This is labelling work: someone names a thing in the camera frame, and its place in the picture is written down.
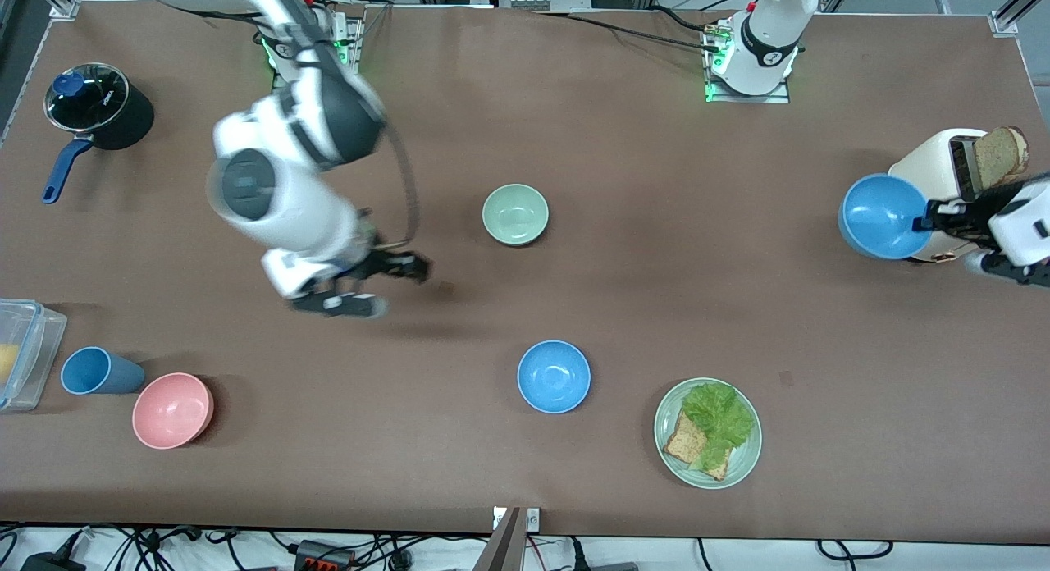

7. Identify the white edge bracket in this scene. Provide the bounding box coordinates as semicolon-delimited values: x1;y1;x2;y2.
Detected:
491;507;541;532

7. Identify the blue plastic cup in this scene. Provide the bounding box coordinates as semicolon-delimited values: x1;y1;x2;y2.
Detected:
60;346;147;396

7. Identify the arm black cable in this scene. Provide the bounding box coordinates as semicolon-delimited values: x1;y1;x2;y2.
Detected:
975;171;1050;215
361;120;422;252

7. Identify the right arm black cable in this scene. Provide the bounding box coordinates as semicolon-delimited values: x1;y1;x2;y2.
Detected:
361;120;422;252

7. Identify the clear plastic container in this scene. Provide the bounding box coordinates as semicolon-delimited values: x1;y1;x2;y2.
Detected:
0;298;69;414

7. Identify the white toaster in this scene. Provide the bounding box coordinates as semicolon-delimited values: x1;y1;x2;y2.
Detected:
888;128;1026;265

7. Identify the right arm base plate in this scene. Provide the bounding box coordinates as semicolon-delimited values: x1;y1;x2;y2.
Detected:
269;3;365;96

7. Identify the black floor cable loop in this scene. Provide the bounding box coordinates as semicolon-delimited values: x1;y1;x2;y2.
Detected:
815;539;895;563

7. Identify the black red power strip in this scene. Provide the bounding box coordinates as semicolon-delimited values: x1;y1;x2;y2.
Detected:
294;540;355;571

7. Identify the pale green plate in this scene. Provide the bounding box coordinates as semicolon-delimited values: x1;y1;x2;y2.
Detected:
653;377;764;491

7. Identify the black pot blue handle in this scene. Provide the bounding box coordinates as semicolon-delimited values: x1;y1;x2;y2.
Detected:
41;62;156;205

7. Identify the pale green bowl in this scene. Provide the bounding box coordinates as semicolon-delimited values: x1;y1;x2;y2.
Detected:
482;183;550;248

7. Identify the glass lid blue knob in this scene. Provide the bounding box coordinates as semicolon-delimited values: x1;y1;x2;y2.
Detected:
43;62;131;134

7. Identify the black table cable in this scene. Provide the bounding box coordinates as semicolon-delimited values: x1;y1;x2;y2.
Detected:
532;7;723;53

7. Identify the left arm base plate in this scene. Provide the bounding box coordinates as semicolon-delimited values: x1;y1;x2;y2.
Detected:
703;17;793;105

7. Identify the grey camera pole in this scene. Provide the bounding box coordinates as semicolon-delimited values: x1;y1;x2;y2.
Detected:
472;506;527;571

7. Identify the aluminium frame corner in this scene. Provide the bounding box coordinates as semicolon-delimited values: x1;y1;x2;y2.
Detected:
988;0;1050;37
23;0;81;21

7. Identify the brown bread slice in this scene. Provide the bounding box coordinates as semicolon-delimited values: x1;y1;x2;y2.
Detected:
662;410;732;482
974;126;1029;196

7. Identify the black power adapter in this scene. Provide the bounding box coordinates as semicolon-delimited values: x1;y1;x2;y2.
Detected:
20;552;86;571

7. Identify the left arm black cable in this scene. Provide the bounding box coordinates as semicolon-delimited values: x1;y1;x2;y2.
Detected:
975;171;1050;215

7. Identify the blue bowl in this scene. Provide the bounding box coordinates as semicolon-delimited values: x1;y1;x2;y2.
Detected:
517;340;592;415
838;173;933;261

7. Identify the pink bowl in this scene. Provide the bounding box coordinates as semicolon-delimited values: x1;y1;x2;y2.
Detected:
132;372;216;450

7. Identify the green lettuce leaf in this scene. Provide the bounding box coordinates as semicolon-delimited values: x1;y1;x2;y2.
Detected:
682;381;756;474

